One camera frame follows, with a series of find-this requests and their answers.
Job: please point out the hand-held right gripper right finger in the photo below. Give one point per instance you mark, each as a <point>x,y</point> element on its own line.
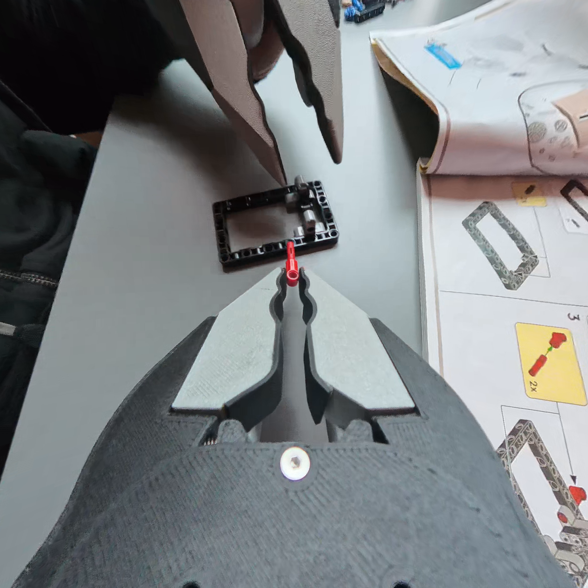
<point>358,358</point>

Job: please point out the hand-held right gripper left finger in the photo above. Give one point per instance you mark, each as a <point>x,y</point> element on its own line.
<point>229,358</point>

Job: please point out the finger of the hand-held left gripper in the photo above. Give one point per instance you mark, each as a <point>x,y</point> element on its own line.
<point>229,69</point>
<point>321,55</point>

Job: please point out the pile of lego pieces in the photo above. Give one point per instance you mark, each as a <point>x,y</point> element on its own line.
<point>363,11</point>

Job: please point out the small red lego piece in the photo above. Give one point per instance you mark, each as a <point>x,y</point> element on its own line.
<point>291,274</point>

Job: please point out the black rectangular lego frame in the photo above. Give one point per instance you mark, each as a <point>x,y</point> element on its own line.
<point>257,252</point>

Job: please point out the lego instruction booklet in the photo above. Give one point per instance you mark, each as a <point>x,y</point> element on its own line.
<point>482,275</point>

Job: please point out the person's left forearm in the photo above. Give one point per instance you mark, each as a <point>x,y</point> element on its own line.
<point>92,46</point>

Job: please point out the person's black jacket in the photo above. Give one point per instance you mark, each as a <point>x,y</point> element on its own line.
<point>36,229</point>

